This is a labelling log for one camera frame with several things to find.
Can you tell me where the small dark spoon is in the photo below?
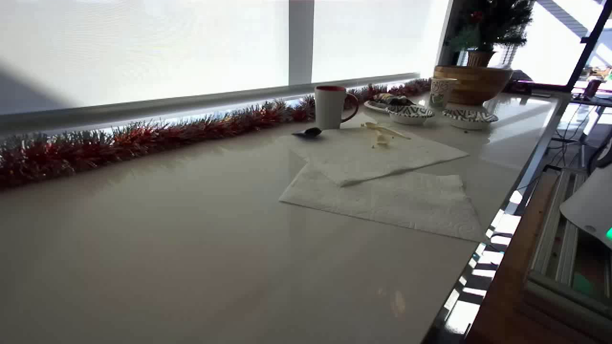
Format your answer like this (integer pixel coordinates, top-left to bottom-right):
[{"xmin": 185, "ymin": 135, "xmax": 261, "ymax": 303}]
[{"xmin": 290, "ymin": 127, "xmax": 324, "ymax": 142}]

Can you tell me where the white paper towel with cutlery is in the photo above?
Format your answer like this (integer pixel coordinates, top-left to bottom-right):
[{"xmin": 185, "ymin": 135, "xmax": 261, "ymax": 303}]
[{"xmin": 288, "ymin": 114, "xmax": 470, "ymax": 190}]

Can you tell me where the cream plastic knife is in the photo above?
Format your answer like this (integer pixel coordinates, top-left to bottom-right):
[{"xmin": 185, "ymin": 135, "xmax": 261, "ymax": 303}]
[{"xmin": 361, "ymin": 121, "xmax": 412, "ymax": 142}]

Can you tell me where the plain white paper towel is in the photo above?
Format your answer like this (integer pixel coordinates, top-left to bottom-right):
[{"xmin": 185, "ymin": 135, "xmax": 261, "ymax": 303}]
[{"xmin": 277, "ymin": 161, "xmax": 485, "ymax": 246}]

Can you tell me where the white plate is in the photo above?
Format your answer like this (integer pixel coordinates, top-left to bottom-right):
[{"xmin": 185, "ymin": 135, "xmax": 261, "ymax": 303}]
[{"xmin": 361, "ymin": 95, "xmax": 416, "ymax": 117}]

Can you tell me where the blue striped white bowl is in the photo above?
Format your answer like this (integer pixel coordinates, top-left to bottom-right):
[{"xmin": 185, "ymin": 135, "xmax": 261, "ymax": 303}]
[{"xmin": 386, "ymin": 104, "xmax": 437, "ymax": 127}]

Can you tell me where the white window mullion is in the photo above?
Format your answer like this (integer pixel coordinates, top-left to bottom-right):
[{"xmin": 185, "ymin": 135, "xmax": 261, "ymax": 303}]
[{"xmin": 286, "ymin": 0, "xmax": 315, "ymax": 89}]

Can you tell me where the shallow patterned dish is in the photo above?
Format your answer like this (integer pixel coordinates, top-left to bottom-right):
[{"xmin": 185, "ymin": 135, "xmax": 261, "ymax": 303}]
[{"xmin": 437, "ymin": 106, "xmax": 500, "ymax": 133}]

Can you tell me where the red and silver tinsel garland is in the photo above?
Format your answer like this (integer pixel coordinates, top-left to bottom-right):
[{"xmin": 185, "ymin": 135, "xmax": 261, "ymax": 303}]
[{"xmin": 0, "ymin": 77, "xmax": 435, "ymax": 192}]

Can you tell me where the wooden bowl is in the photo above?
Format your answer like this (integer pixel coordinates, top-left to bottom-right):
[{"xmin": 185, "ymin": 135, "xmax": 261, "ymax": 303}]
[{"xmin": 433, "ymin": 66, "xmax": 514, "ymax": 108}]

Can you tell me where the wooden chair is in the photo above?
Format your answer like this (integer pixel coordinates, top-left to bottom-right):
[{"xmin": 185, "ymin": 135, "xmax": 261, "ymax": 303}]
[{"xmin": 468, "ymin": 169, "xmax": 612, "ymax": 344}]

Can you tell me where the small potted Christmas tree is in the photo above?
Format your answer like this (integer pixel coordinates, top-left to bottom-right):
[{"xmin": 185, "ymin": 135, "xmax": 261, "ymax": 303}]
[{"xmin": 443, "ymin": 0, "xmax": 535, "ymax": 70}]

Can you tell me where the white device with green light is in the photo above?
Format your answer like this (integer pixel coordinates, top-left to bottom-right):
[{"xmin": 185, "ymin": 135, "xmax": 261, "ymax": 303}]
[{"xmin": 558, "ymin": 163, "xmax": 612, "ymax": 251}]

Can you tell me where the black metal pole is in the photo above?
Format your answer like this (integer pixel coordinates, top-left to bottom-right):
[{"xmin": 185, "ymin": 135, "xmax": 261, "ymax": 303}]
[{"xmin": 562, "ymin": 0, "xmax": 612, "ymax": 93}]

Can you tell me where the white mug with red handle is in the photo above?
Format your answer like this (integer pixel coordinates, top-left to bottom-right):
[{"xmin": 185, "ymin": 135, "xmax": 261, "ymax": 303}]
[{"xmin": 313, "ymin": 85, "xmax": 361, "ymax": 133}]

